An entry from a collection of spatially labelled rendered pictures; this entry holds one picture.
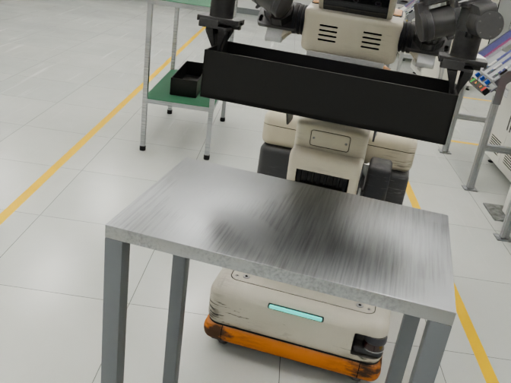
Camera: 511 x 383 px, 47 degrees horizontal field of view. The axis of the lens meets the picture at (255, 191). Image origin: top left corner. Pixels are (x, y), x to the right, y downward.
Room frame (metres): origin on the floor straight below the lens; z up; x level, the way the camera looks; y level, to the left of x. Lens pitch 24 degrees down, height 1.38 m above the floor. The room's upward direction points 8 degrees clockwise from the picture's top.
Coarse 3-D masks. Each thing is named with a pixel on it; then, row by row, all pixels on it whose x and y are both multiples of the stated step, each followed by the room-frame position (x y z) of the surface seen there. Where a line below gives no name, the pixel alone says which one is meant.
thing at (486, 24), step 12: (456, 0) 1.32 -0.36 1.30; (468, 0) 1.33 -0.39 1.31; (480, 0) 1.30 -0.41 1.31; (480, 12) 1.24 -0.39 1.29; (492, 12) 1.24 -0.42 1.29; (468, 24) 1.28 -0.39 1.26; (480, 24) 1.24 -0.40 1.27; (492, 24) 1.24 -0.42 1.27; (480, 36) 1.24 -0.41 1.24; (492, 36) 1.24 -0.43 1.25
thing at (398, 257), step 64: (192, 192) 1.27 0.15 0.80; (256, 192) 1.32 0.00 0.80; (320, 192) 1.38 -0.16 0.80; (128, 256) 1.07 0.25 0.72; (192, 256) 1.01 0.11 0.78; (256, 256) 1.01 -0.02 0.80; (320, 256) 1.05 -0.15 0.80; (384, 256) 1.08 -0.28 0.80; (448, 256) 1.12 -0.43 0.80; (448, 320) 0.91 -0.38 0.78
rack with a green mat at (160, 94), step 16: (160, 0) 3.56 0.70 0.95; (176, 0) 3.64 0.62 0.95; (192, 0) 3.75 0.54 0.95; (208, 0) 3.87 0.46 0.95; (176, 16) 4.43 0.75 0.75; (176, 32) 4.43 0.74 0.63; (144, 64) 3.56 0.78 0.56; (144, 80) 3.56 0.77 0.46; (160, 80) 4.06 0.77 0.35; (144, 96) 3.56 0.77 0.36; (160, 96) 3.65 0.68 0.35; (176, 96) 3.71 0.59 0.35; (144, 112) 3.56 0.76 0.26; (208, 112) 3.55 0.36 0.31; (224, 112) 4.42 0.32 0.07; (144, 128) 3.56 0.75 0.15; (208, 128) 3.55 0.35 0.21; (144, 144) 3.57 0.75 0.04; (208, 144) 3.55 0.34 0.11
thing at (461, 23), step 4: (464, 8) 1.33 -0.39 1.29; (468, 8) 1.32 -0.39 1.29; (460, 12) 1.34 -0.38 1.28; (464, 12) 1.32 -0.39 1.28; (468, 12) 1.32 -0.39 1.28; (460, 16) 1.33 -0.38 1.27; (464, 16) 1.32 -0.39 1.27; (460, 20) 1.33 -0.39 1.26; (464, 20) 1.32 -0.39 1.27; (460, 24) 1.33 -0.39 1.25; (464, 24) 1.32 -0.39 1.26; (456, 28) 1.34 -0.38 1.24; (460, 28) 1.32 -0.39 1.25; (464, 28) 1.32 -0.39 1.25; (468, 32) 1.32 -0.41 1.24; (468, 36) 1.32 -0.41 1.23
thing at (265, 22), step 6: (294, 6) 1.79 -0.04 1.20; (264, 12) 1.77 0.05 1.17; (288, 12) 1.74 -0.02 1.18; (258, 18) 1.78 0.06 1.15; (264, 18) 1.77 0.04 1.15; (270, 18) 1.74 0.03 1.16; (276, 18) 1.73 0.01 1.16; (282, 18) 1.73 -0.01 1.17; (288, 18) 1.75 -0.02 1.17; (258, 24) 1.78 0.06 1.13; (264, 24) 1.77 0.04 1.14; (270, 24) 1.76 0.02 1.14; (276, 24) 1.75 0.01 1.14; (282, 24) 1.75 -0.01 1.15; (288, 24) 1.76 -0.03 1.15; (288, 30) 1.76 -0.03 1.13; (294, 30) 1.75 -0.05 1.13
